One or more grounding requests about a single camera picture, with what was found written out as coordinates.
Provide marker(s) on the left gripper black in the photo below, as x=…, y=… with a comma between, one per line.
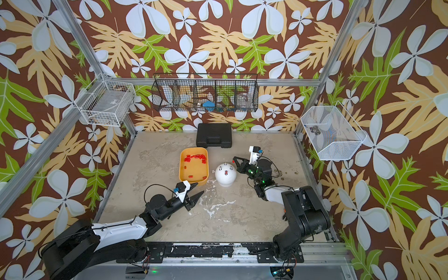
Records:
x=192, y=200

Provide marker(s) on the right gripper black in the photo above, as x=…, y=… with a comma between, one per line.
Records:
x=245, y=165

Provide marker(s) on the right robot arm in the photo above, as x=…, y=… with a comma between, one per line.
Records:
x=304, y=212

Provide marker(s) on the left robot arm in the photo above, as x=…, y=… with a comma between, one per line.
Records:
x=83, y=244

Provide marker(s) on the white sphere with screws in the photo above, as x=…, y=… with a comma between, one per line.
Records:
x=225, y=180

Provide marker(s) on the black plastic tool case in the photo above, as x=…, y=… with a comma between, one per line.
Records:
x=214, y=135

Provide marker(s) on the yellow plastic tray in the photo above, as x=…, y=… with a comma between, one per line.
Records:
x=194, y=171

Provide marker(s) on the red sleeve pile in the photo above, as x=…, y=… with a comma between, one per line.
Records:
x=200, y=157

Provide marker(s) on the white mesh basket right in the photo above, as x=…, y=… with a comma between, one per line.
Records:
x=333, y=132

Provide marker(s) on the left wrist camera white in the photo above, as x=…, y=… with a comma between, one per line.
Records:
x=181, y=190

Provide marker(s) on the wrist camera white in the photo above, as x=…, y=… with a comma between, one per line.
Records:
x=181, y=190
x=255, y=154

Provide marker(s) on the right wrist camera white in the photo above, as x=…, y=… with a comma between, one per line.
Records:
x=255, y=154

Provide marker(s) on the black wire wall basket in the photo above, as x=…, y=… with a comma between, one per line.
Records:
x=204, y=92

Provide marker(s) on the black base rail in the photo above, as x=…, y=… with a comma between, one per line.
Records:
x=262, y=252

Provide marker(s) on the white wire basket left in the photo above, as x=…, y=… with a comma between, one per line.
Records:
x=106, y=102

